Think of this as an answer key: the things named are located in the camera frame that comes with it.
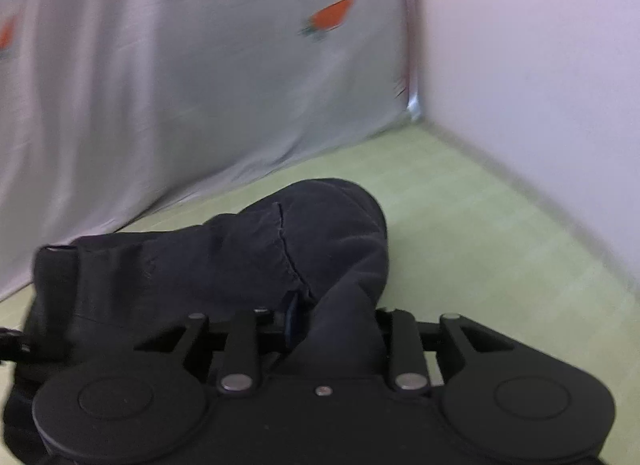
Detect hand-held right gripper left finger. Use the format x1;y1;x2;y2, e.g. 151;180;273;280
134;291;302;396

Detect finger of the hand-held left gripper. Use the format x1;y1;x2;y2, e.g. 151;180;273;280
0;327;32;364

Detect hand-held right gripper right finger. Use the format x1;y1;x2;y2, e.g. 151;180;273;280
375;308;508;394

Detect black cargo pants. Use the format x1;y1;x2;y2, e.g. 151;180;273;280
2;178;392;465

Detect green grid bed sheet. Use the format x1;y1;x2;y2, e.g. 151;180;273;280
0;118;640;465

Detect carrot print backdrop sheet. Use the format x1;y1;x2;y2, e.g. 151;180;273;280
0;0;417;303

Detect metal frame pole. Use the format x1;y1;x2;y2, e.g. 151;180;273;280
395;0;426;122

